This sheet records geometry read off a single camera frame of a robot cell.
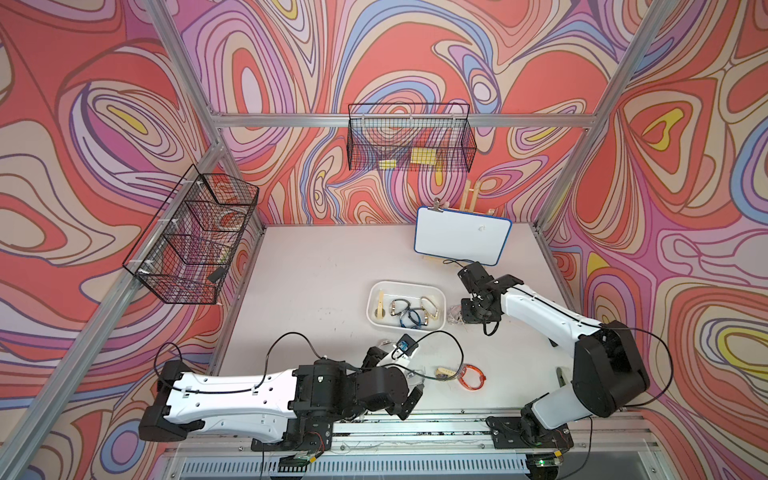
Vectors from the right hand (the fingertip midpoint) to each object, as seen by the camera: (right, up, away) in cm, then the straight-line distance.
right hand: (477, 322), depth 87 cm
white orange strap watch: (-6, +1, +3) cm, 7 cm away
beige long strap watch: (-29, +2, +5) cm, 29 cm away
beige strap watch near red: (-11, -12, -8) cm, 18 cm away
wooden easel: (-1, +38, 0) cm, 38 cm away
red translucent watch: (-3, -15, -4) cm, 16 cm away
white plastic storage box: (-20, +3, +9) cm, 23 cm away
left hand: (-21, -7, -23) cm, 32 cm away
